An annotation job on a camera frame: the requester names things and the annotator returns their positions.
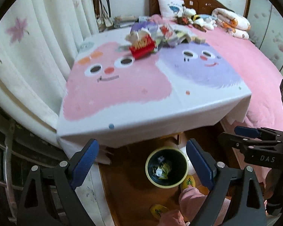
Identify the pile of plush toys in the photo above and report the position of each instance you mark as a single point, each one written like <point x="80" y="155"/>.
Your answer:
<point x="202" y="22"/>

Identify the pink bed blanket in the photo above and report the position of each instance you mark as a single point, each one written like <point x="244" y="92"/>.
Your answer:
<point x="247" y="75"/>

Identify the rolled white cartoon quilt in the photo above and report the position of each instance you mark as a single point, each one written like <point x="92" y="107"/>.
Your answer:
<point x="234" y="24"/>

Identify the wooden bed headboard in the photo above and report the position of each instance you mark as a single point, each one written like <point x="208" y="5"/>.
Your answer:
<point x="201" y="6"/>

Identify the cartoon monster tablecloth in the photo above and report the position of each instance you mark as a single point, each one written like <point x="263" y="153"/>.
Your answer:
<point x="119" y="100"/>

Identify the purple plastic bag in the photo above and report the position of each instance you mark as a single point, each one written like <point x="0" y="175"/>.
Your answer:
<point x="144" y="28"/>

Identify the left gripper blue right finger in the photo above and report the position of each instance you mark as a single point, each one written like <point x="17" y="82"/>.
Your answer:
<point x="203" y="163"/>

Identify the right yellow slipper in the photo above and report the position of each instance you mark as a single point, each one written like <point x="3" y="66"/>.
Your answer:
<point x="189" y="181"/>

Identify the yellow slipper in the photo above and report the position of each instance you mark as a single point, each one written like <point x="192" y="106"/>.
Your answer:
<point x="157" y="210"/>
<point x="189" y="181"/>

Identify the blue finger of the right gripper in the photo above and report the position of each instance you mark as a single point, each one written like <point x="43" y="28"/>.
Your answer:
<point x="235" y="141"/>
<point x="246" y="132"/>

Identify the white printed pillow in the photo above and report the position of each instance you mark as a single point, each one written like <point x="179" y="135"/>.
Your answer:
<point x="171" y="8"/>

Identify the yellow rimmed trash bin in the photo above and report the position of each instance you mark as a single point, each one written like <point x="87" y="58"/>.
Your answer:
<point x="166" y="167"/>

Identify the person's right hand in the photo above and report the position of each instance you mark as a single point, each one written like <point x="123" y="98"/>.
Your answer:
<point x="272" y="179"/>

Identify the small tan cardboard box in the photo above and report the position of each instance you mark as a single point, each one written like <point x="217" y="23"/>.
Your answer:
<point x="199" y="40"/>

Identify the red pink snack box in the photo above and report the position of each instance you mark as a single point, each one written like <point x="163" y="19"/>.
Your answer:
<point x="142" y="47"/>

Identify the left yellow slipper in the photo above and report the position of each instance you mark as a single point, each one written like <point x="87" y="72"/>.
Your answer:
<point x="157" y="210"/>

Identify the white floral curtain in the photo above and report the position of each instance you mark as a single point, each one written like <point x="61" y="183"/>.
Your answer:
<point x="39" y="41"/>

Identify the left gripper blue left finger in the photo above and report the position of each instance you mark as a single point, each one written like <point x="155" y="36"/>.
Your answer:
<point x="81" y="163"/>

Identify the stack of books papers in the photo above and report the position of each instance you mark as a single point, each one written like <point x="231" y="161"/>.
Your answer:
<point x="124" y="21"/>

